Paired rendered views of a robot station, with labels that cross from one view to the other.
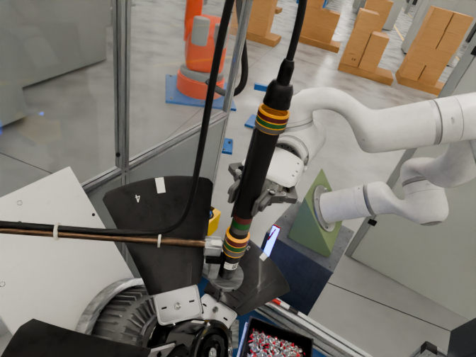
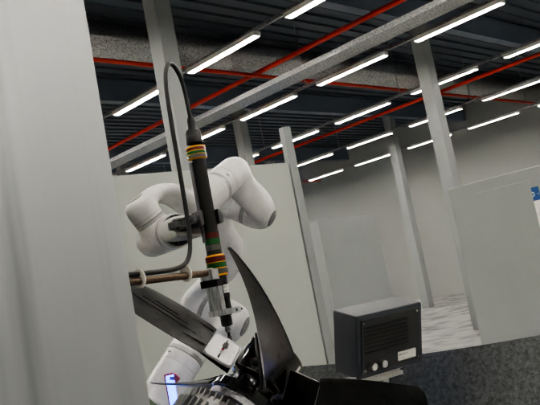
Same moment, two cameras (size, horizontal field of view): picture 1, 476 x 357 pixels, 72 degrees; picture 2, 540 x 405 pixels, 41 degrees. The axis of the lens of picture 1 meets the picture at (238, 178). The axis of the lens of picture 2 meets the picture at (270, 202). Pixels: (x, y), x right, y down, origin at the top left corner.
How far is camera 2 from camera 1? 138 cm
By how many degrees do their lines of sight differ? 66
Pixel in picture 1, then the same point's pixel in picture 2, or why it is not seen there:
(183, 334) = (251, 347)
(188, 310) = (231, 349)
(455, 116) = (227, 172)
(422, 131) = (221, 186)
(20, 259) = not seen: hidden behind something
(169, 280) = (202, 334)
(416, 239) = not seen: outside the picture
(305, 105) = (156, 194)
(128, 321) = (206, 394)
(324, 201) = (151, 390)
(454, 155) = (223, 237)
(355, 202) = (180, 362)
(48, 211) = not seen: hidden behind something
